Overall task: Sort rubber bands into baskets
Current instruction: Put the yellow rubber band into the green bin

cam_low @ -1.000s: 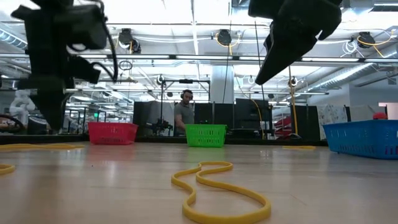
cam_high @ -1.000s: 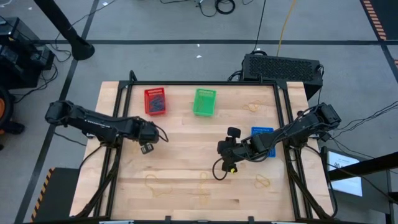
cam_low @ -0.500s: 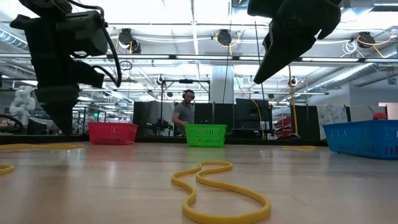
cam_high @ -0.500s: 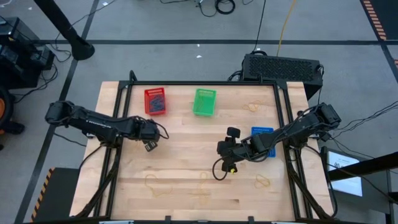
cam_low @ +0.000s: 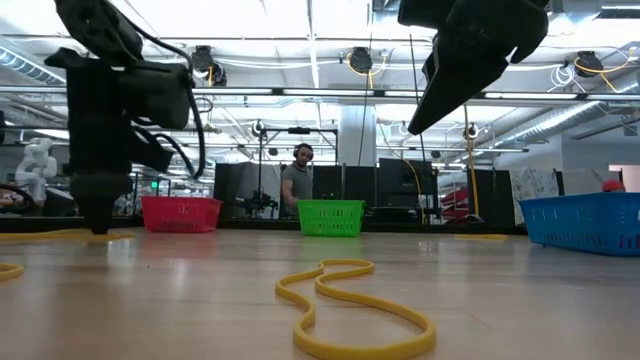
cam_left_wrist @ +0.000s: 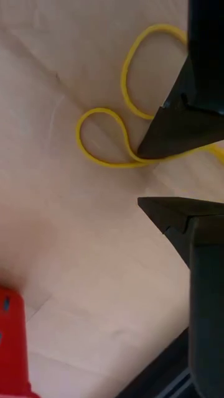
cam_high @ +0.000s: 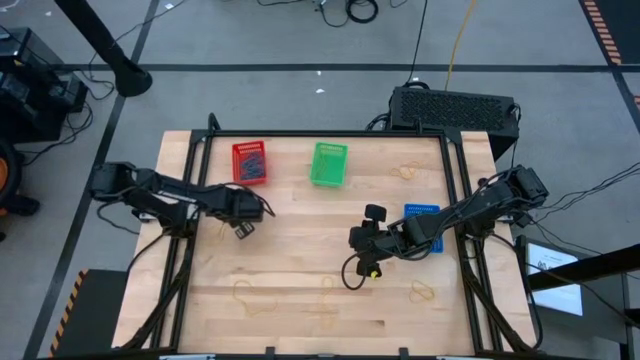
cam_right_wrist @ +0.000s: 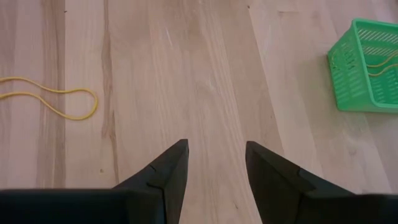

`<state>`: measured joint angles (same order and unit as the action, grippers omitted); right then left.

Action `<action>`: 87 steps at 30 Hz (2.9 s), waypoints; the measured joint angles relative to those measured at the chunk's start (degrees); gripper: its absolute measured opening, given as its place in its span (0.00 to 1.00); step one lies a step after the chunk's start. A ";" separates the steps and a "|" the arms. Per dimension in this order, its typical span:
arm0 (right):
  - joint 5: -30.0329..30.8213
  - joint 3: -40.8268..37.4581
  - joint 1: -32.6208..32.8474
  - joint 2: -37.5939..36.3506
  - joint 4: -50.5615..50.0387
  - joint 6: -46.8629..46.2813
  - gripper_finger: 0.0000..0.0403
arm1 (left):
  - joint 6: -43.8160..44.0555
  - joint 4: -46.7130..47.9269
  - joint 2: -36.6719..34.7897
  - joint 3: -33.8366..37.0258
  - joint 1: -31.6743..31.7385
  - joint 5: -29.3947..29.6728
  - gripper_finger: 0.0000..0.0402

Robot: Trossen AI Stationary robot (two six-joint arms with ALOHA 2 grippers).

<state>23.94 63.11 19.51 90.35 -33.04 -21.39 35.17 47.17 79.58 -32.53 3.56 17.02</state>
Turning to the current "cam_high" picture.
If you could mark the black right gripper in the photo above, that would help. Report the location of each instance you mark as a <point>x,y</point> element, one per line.
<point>375,241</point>

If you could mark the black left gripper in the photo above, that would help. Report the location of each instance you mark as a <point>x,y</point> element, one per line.
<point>243,205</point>

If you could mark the yellow rubber band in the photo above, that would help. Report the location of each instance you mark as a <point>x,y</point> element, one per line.
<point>327,320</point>
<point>325,162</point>
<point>222,232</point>
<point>407,172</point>
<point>235,290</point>
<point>415,299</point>

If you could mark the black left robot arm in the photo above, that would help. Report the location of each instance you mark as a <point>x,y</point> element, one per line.
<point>170,192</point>

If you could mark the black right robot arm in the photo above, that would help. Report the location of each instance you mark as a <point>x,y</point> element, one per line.
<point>465,210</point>

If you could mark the red plastic basket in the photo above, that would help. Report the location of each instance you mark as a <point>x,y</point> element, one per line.
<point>236,170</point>

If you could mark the blue plastic basket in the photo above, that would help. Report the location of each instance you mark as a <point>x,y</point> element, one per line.
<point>437,246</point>

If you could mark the green plastic basket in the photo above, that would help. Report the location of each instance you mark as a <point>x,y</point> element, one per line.
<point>340,170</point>

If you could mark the small black knob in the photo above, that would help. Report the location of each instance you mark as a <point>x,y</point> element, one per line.
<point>481,181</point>

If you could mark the black mat hazard stripe edge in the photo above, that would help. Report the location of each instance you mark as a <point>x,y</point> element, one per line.
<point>95,310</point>

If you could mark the black perforated computer case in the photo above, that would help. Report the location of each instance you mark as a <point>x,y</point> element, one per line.
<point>450,110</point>

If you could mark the black pole stand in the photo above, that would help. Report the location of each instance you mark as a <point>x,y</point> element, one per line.
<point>131,77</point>

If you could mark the computer monitor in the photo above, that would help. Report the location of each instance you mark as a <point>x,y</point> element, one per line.
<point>560,300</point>

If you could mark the black metal beam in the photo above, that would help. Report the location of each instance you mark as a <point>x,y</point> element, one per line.
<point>585,268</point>

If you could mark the orange black wheeled device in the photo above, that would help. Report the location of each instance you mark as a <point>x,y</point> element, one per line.
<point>20,205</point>

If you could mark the black equipment cart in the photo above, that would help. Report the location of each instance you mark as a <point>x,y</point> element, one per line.
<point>30,100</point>

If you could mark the black orange hazard floor strip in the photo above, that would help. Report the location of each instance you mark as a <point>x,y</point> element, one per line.
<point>620,25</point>

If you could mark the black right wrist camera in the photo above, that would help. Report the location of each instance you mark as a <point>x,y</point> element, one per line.
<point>375,213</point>

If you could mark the black aluminium table frame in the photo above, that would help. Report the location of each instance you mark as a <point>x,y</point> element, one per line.
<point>360,133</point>

